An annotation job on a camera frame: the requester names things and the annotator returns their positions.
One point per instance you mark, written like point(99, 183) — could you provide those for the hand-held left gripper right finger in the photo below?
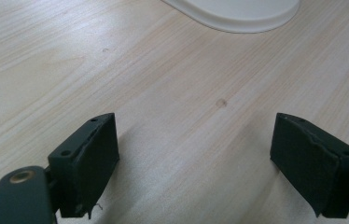
point(312, 165)

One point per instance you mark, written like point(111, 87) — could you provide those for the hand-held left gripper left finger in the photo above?
point(85, 161)

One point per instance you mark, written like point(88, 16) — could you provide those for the white plate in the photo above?
point(241, 14)

